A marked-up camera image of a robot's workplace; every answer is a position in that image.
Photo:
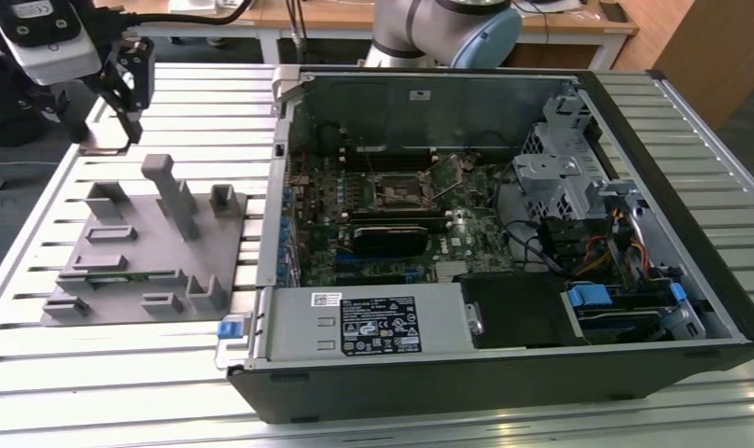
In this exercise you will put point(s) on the grey power supply unit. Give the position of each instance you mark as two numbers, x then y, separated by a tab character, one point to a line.
302	326

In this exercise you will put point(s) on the blue case latch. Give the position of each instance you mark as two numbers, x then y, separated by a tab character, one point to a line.
230	326

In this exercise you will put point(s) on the silver chipset heatsink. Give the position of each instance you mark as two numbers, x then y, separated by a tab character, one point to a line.
451	270

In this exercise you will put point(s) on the black plastic holder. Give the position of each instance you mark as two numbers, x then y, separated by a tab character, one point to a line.
570	238

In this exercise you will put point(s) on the silver metal drive cage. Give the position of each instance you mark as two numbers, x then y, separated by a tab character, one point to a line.
538	172

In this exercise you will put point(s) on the thin metal locking lever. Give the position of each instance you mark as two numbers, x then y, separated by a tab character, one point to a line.
369	165
454	180

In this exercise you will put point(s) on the wooden cabinet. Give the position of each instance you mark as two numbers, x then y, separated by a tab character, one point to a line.
713	46

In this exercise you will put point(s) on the black plastic shroud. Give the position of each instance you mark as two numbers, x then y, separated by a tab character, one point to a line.
519	312

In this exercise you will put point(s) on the CPU socket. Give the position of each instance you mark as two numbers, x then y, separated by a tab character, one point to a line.
395	189

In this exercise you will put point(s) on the wooden desk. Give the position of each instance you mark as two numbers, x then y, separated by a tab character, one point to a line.
289	16

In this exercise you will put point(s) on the black graphics card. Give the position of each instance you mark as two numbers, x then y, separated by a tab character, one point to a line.
389	242

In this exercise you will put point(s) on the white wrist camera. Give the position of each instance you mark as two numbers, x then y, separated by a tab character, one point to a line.
46	46

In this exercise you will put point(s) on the white box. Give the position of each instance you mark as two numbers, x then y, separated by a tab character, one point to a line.
193	7

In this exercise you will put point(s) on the blue plastic clip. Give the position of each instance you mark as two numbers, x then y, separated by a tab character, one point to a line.
677	291

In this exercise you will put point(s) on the green motherboard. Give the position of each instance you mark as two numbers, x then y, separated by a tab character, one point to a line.
475	233

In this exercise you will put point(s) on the blue disk carrier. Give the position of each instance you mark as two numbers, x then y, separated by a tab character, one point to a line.
589	296

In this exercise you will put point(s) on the black RAM slot row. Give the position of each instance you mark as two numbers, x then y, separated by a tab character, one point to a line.
401	217
389	161

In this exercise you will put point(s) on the black open PC case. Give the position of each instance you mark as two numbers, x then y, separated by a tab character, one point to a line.
475	387

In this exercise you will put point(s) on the green RAM stick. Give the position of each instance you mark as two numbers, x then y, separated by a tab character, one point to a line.
134	276

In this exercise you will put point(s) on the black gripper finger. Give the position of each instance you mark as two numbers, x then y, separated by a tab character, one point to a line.
74	121
130	70

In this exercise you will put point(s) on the grey parts rack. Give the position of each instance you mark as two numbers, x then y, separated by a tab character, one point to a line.
165	261

